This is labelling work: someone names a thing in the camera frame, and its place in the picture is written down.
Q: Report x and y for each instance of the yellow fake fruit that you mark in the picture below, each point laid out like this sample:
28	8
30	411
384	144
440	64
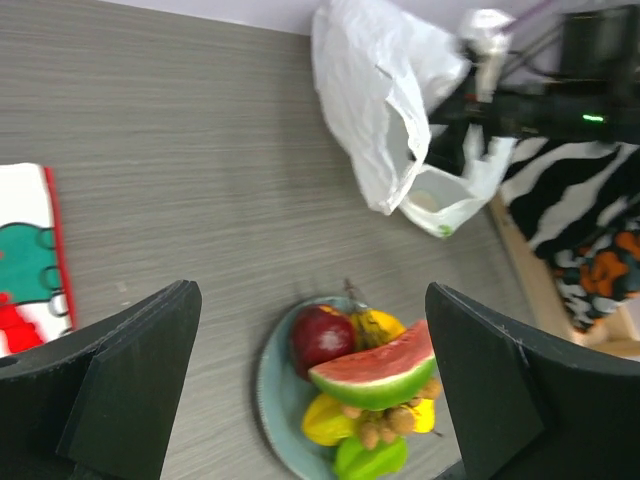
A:
424	415

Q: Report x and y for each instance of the wooden clothes rack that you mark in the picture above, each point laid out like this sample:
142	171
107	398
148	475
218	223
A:
616	335

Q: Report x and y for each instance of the fake watermelon slice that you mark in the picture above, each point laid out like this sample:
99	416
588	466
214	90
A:
382	377

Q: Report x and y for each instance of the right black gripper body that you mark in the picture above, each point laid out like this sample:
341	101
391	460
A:
499	117

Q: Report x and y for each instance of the colourful rainbow cartoon cloth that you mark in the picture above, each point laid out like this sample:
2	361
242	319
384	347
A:
37	304

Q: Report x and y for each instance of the brown fake longan bunch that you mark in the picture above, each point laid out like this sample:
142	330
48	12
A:
374	427

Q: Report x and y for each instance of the orange black patterned garment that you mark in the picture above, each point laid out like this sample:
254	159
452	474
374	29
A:
577	207

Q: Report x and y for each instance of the green fake starfruit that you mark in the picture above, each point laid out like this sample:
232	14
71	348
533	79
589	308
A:
354	462

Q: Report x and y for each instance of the grey-blue round plate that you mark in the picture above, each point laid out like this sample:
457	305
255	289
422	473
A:
282	399

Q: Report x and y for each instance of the yellow fake starfruit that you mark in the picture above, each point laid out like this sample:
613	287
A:
324	422

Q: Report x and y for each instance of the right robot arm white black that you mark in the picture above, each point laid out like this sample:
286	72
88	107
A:
593	95

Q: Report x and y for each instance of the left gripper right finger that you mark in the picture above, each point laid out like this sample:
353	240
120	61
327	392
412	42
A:
526	404

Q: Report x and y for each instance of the red fake apple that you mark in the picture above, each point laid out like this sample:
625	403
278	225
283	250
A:
320	333

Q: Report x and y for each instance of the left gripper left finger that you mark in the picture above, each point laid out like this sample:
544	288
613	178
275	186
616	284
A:
100	403

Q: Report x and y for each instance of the yellow fake lemon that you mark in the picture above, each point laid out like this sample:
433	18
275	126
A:
375	328

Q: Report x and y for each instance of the white plastic bag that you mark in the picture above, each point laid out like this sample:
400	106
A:
379	72

